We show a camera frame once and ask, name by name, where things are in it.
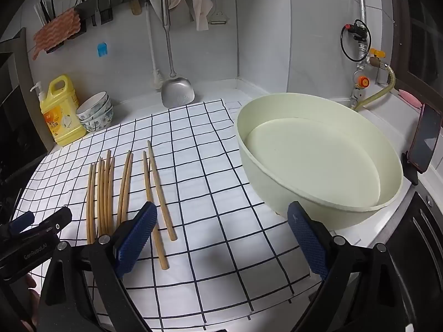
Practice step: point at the orange striped dishcloth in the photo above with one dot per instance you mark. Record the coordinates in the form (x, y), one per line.
(55, 31)

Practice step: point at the white black-checked cloth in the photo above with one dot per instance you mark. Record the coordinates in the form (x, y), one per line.
(214, 249)

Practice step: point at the white patterned bowl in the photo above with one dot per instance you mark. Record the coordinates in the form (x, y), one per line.
(105, 114)
(103, 124)
(93, 105)

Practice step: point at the black red gas sensor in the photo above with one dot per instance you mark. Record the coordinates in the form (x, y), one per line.
(356, 31)

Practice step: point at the dark chopsticks bundle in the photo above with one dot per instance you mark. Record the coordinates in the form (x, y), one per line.
(45, 7)

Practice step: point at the dark window frame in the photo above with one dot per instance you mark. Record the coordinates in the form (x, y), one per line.
(415, 24)

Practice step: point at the dark kitchen unit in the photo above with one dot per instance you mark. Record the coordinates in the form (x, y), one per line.
(14, 110)

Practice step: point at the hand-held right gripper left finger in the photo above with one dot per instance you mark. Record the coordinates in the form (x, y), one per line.
(138, 235)

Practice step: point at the smartphone in red case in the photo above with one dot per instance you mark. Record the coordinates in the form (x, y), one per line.
(425, 138)

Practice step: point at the grey peeler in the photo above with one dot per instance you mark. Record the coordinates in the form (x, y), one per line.
(218, 15)

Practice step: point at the person's left hand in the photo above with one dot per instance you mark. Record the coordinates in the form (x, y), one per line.
(32, 285)

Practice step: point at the black phone holder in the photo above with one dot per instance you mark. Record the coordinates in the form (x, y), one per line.
(410, 173)

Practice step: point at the orange knob valve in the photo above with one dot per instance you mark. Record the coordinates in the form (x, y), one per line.
(363, 82)

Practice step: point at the pink soap dish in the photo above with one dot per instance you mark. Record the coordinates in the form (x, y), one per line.
(410, 97)

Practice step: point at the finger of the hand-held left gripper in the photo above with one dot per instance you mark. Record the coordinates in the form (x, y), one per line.
(57, 219)
(20, 222)

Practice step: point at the blue wall hook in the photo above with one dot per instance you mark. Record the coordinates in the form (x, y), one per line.
(102, 49)

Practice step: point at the yellow detergent pump bottle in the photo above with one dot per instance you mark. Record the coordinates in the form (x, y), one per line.
(59, 117)

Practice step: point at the steel cleaver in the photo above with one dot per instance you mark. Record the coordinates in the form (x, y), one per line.
(156, 11)

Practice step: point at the black kitchen appliance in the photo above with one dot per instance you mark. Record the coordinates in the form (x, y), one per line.
(422, 249)

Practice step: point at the steel wok spatula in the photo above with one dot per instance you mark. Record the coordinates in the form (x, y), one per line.
(176, 91)

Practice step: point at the cream round basin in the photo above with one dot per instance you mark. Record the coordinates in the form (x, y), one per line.
(311, 152)

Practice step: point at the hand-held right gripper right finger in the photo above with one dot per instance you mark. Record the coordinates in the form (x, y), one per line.
(311, 238)

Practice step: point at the beige hanging cloth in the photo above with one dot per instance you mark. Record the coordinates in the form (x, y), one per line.
(200, 7)

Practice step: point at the metal gas pipe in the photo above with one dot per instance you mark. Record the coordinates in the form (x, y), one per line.
(362, 3)

